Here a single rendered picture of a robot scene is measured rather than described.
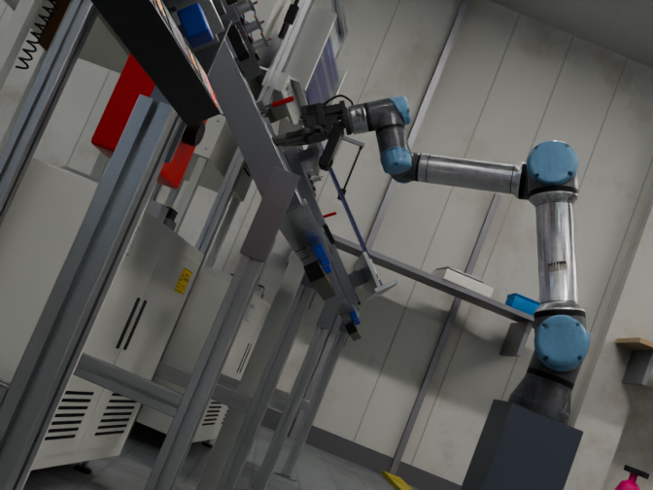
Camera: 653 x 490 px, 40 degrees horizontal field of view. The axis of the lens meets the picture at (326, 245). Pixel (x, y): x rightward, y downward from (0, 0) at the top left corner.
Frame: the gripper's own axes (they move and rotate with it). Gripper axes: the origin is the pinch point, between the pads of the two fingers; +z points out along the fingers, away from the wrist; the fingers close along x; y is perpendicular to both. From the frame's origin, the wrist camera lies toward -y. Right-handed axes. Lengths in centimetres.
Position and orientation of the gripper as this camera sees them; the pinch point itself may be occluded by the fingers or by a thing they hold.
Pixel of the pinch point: (274, 143)
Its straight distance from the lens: 232.9
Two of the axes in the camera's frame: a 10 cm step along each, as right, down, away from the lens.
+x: -0.9, -1.8, -9.8
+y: -1.7, -9.7, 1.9
